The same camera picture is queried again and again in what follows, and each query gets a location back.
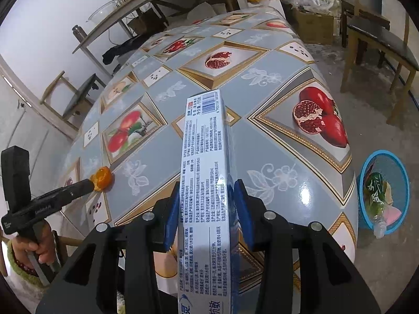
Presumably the pink sponge cloth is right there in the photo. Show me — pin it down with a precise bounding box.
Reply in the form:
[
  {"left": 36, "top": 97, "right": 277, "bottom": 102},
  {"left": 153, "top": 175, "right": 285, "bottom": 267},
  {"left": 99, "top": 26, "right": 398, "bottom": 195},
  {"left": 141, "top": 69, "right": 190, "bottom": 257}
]
[{"left": 383, "top": 206, "right": 402, "bottom": 226}]

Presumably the blue trash basket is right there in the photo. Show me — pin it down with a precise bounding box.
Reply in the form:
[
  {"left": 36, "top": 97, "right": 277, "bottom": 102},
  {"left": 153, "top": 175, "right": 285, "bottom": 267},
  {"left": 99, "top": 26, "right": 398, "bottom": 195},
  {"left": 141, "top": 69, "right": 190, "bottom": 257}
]
[{"left": 357, "top": 150, "right": 410, "bottom": 239}]

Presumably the blue toothpaste box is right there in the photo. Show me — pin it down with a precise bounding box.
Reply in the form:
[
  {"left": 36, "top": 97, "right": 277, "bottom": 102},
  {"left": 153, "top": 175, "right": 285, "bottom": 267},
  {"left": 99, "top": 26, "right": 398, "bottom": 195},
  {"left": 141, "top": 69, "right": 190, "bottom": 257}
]
[{"left": 178, "top": 90, "right": 239, "bottom": 313}]

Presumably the fruit pattern tablecloth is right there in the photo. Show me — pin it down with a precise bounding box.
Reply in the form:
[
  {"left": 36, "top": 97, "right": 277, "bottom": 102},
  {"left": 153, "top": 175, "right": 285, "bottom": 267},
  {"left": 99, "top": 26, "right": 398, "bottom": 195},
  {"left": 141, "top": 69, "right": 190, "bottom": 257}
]
[{"left": 61, "top": 7, "right": 358, "bottom": 259}]

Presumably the black clothes pile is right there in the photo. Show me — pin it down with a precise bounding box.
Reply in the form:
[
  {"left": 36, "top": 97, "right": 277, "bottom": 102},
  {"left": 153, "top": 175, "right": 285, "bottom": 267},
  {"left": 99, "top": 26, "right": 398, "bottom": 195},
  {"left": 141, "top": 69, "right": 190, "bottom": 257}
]
[{"left": 102, "top": 32, "right": 163, "bottom": 65}]

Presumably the wooden chair by fridge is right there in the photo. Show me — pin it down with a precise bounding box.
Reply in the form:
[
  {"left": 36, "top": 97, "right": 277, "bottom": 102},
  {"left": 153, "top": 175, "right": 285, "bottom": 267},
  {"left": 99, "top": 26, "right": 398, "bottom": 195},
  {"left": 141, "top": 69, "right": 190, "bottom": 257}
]
[{"left": 340, "top": 0, "right": 418, "bottom": 125}]

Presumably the person left hand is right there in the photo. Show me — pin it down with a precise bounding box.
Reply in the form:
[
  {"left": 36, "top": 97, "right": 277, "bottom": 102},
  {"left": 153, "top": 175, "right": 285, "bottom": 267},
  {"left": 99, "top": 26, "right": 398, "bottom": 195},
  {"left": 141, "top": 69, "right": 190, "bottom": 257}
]
[{"left": 11, "top": 220, "right": 56, "bottom": 269}]

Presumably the wooden chair dark seat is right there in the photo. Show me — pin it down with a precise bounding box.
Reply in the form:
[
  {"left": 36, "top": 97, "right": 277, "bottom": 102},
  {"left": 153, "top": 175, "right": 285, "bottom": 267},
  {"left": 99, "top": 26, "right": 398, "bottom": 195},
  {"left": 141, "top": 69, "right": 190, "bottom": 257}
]
[{"left": 39, "top": 70, "right": 106, "bottom": 130}]

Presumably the clear crushed plastic bottle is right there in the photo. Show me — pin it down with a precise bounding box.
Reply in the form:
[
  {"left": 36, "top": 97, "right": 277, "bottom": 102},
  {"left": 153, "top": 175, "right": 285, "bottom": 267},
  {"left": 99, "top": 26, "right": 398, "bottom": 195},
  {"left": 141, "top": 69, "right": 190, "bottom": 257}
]
[{"left": 363, "top": 172, "right": 387, "bottom": 239}]

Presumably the cardboard box with bags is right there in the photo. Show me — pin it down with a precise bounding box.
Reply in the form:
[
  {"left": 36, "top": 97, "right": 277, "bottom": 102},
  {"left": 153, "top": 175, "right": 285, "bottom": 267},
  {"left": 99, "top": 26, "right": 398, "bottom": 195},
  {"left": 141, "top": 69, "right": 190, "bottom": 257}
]
[{"left": 282, "top": 0, "right": 339, "bottom": 45}]

